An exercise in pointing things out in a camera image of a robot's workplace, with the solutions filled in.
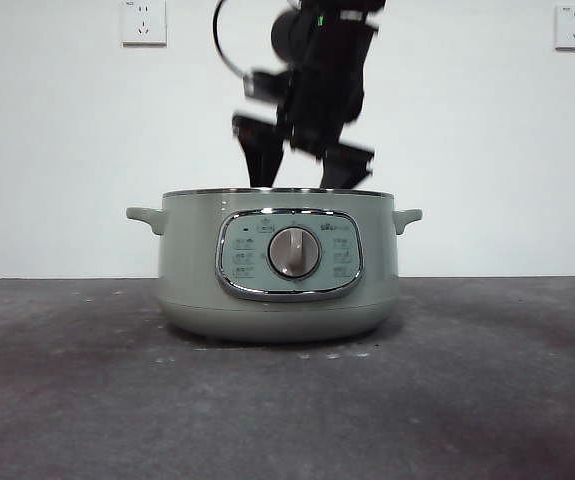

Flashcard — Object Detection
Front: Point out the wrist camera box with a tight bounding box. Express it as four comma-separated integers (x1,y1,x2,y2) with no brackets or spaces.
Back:
243,68,282,101

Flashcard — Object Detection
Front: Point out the pale green electric pot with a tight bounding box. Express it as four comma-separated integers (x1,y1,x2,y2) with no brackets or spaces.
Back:
125,186,424,344

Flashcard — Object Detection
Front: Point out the black cable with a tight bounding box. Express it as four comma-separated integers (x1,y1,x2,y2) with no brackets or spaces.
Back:
211,0,248,77

